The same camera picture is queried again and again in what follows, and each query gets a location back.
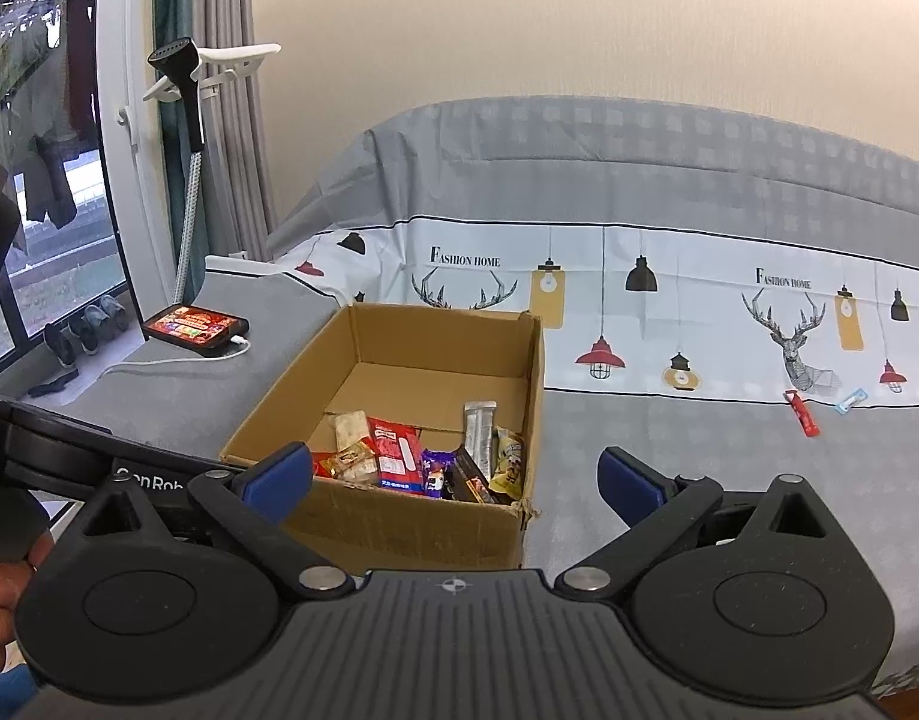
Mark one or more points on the silver foil snack packet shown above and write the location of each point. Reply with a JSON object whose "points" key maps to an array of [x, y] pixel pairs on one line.
{"points": [[479, 418]]}

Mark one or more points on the gold candy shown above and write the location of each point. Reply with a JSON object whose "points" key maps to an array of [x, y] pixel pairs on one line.
{"points": [[356, 463]]}

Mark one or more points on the brown cardboard box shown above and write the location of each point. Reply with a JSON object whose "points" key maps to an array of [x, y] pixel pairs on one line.
{"points": [[418, 367]]}

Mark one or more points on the left hand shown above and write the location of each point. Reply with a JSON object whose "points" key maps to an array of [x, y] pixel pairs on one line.
{"points": [[14, 579]]}

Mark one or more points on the grey patterned sofa cover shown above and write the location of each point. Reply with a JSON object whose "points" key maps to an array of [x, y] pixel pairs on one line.
{"points": [[688, 266]]}

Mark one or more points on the dark brown chocolate bar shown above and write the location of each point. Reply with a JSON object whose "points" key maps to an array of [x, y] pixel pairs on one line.
{"points": [[467, 483]]}

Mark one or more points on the black smartphone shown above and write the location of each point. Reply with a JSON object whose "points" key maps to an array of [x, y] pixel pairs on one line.
{"points": [[206, 332]]}

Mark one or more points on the clear rice cracker packet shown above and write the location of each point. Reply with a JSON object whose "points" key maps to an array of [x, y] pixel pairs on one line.
{"points": [[350, 427]]}

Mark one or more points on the small red square packet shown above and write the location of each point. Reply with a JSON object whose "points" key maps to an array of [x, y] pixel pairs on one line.
{"points": [[323, 464]]}

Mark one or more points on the yellow snack bar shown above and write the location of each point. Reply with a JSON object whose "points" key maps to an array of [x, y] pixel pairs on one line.
{"points": [[507, 464]]}

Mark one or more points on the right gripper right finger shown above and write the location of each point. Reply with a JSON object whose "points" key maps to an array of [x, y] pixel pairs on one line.
{"points": [[661, 515]]}

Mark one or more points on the red white snack packet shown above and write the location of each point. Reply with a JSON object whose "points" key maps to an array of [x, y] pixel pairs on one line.
{"points": [[399, 456]]}

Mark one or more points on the grey curtain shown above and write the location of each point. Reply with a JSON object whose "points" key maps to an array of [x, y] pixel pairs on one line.
{"points": [[237, 189]]}

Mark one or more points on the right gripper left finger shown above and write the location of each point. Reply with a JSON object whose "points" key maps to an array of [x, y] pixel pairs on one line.
{"points": [[248, 509]]}

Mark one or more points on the long red snack stick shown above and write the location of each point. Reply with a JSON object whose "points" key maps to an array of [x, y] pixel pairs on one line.
{"points": [[799, 406]]}

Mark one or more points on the purple chocolate bar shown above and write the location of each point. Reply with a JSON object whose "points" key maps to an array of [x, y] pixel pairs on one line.
{"points": [[437, 473]]}

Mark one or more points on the small light blue packet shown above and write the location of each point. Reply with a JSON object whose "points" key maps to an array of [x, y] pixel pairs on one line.
{"points": [[857, 397]]}

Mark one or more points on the shoes outside window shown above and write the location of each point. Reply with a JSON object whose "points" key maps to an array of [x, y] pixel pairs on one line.
{"points": [[99, 322]]}

